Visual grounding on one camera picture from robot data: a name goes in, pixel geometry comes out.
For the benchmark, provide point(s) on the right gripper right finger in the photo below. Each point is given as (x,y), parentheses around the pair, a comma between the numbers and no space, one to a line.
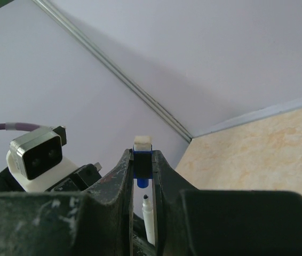
(190,221)

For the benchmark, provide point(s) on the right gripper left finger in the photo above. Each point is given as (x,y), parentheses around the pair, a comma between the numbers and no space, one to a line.
(96,221)

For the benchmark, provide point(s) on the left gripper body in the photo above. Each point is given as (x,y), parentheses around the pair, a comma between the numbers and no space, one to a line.
(79,180)

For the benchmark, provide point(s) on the white blue marker pen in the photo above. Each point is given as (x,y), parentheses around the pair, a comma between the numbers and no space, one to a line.
(148,215)

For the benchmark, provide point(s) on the blue pen cap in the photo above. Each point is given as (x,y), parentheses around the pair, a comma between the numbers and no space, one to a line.
(142,160)

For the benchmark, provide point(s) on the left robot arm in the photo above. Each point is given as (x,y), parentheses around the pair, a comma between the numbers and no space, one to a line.
(8,183)

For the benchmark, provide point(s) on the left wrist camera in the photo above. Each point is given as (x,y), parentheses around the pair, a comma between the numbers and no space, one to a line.
(36,161)

